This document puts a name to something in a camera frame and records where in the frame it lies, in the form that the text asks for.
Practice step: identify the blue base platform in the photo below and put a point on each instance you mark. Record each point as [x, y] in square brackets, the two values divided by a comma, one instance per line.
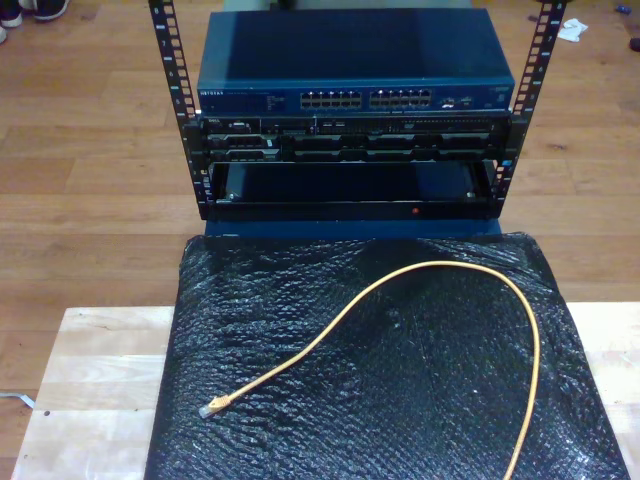
[300, 228]

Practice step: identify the black rack server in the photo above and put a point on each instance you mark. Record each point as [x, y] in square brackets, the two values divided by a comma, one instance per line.
[350, 145]

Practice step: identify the black bubble wrap mat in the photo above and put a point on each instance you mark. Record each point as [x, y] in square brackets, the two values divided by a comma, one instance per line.
[400, 400]

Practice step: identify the white crumpled paper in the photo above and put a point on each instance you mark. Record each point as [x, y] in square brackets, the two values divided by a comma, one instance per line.
[572, 30]

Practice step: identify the person's foot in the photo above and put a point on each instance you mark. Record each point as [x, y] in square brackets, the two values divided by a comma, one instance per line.
[10, 15]
[50, 9]
[2, 35]

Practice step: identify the small dark floor object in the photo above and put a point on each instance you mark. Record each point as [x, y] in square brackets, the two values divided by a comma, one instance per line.
[635, 45]

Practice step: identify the small blue floor object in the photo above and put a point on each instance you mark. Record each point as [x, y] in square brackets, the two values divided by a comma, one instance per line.
[623, 8]

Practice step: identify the blue Netgear network switch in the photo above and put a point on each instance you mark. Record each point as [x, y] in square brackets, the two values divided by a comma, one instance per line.
[350, 50]

